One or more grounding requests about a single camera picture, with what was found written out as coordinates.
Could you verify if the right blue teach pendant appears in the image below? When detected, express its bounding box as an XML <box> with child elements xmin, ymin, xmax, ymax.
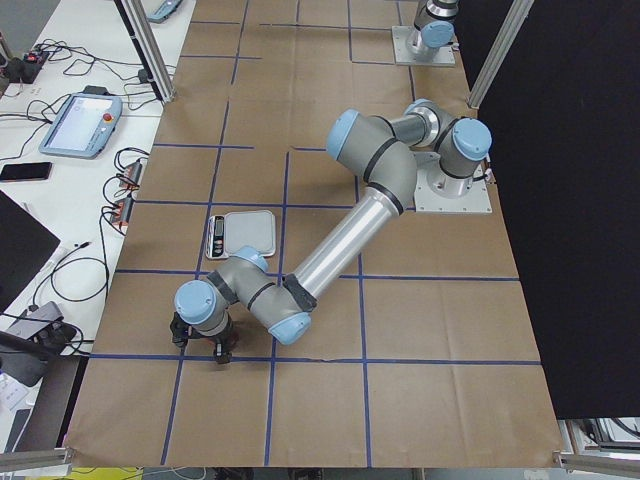
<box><xmin>147</xmin><ymin>0</ymin><xmax>182</xmax><ymax>24</ymax></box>

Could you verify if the red yellow mango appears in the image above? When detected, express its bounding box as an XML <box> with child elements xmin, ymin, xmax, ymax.
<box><xmin>189</xmin><ymin>332</ymin><xmax>217</xmax><ymax>344</ymax></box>

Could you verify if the grey usb hub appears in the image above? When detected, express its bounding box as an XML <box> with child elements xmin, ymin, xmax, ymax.
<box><xmin>6</xmin><ymin>301</ymin><xmax>63</xmax><ymax>340</ymax></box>

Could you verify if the brown paper table cover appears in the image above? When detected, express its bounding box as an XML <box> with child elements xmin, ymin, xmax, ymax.
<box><xmin>65</xmin><ymin>1</ymin><xmax>562</xmax><ymax>467</ymax></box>

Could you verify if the black smartphone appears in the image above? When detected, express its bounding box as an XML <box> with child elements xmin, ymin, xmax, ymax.
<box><xmin>0</xmin><ymin>162</ymin><xmax>53</xmax><ymax>182</ymax></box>

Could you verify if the blue teach pendant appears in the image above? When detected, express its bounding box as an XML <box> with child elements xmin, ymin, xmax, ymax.
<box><xmin>147</xmin><ymin>0</ymin><xmax>182</xmax><ymax>24</ymax></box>
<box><xmin>38</xmin><ymin>93</ymin><xmax>122</xmax><ymax>159</ymax></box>

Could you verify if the silver digital kitchen scale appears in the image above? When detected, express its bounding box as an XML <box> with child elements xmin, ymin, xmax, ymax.
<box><xmin>205</xmin><ymin>210</ymin><xmax>276</xmax><ymax>260</ymax></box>

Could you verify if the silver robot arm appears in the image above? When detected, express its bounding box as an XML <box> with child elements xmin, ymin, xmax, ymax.
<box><xmin>170</xmin><ymin>99</ymin><xmax>492</xmax><ymax>364</ymax></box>
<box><xmin>407</xmin><ymin>0</ymin><xmax>459</xmax><ymax>60</ymax></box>

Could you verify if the aluminium frame post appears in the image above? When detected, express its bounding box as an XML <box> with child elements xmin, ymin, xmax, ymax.
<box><xmin>114</xmin><ymin>0</ymin><xmax>176</xmax><ymax>105</ymax></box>

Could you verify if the arm grey base plate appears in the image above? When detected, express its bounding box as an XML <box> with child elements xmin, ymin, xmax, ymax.
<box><xmin>414</xmin><ymin>152</ymin><xmax>492</xmax><ymax>214</ymax></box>
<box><xmin>391</xmin><ymin>26</ymin><xmax>456</xmax><ymax>67</ymax></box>

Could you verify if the black laptop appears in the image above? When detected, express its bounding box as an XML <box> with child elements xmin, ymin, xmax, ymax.
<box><xmin>0</xmin><ymin>192</ymin><xmax>60</xmax><ymax>311</ymax></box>

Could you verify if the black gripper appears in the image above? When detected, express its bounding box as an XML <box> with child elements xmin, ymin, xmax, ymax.
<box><xmin>169</xmin><ymin>312</ymin><xmax>236</xmax><ymax>364</ymax></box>

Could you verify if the left blue teach pendant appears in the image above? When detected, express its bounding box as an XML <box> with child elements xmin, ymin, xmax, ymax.
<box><xmin>38</xmin><ymin>93</ymin><xmax>122</xmax><ymax>159</ymax></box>

